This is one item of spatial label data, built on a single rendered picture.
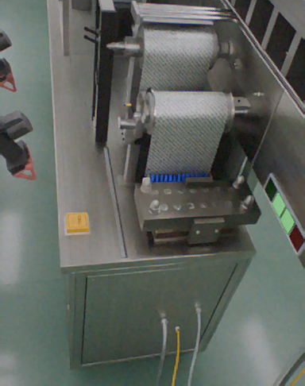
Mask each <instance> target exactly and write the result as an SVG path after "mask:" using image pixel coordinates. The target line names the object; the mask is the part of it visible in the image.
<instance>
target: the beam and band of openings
mask: <svg viewBox="0 0 305 386"><path fill-rule="evenodd" d="M223 1H224V2H225V3H226V4H227V5H228V7H229V8H230V10H233V14H236V17H238V18H239V22H240V23H241V26H242V27H243V29H244V30H245V31H246V32H247V34H248V35H249V37H250V38H251V40H252V41H253V43H255V44H256V46H257V47H258V49H259V50H260V51H261V53H262V55H263V56H264V57H265V59H266V60H267V61H268V63H269V65H270V66H271V68H272V70H273V71H274V72H275V73H276V74H277V76H279V77H280V79H281V80H282V82H283V83H284V85H285V87H286V88H287V89H288V91H289V92H290V94H291V95H292V97H293V98H294V100H296V102H297V103H298V104H299V106H301V109H302V110H303V112H304V113H305V0H223Z"/></svg>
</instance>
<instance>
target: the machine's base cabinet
mask: <svg viewBox="0 0 305 386"><path fill-rule="evenodd" d="M252 259H253V257H248V258H238V259H228V260H217V261H200V262H189V263H179V264H161V265H151V266H141V267H131V268H112V269H103V270H92V272H73V273H64V274H65V289H66V304H67V320H68V361H69V370H74V369H79V368H85V367H92V366H98V365H110V364H116V363H122V362H129V361H134V360H140V359H146V358H153V357H160V356H161V351H162V342H163V326H162V325H161V323H160V321H161V320H162V319H167V320H168V324H167V343H166V351H165V356H171V355H176V354H177V332H176V329H175V328H176V327H177V326H179V327H180V332H179V335H180V352H179V354H183V353H194V352H195V347H196V341H197V335H198V315H197V314H196V311H195V310H196V309H197V308H201V311H202V313H201V314H200V319H201V328H200V338H199V347H198V351H197V352H201V351H205V350H206V348H207V346H208V343H209V341H210V340H211V339H212V337H213V335H214V333H215V331H216V330H217V327H218V324H219V323H220V321H221V319H222V317H223V315H224V314H225V312H226V308H227V307H228V305H229V303H230V301H231V299H232V298H233V296H234V293H235V291H236V289H237V288H238V286H239V285H240V283H241V281H242V279H243V277H244V275H245V273H246V271H247V270H248V267H249V265H250V263H251V261H252Z"/></svg>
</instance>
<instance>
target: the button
mask: <svg viewBox="0 0 305 386"><path fill-rule="evenodd" d="M66 227H67V234H74V233H87V232H88V221H87V212H83V213H66Z"/></svg>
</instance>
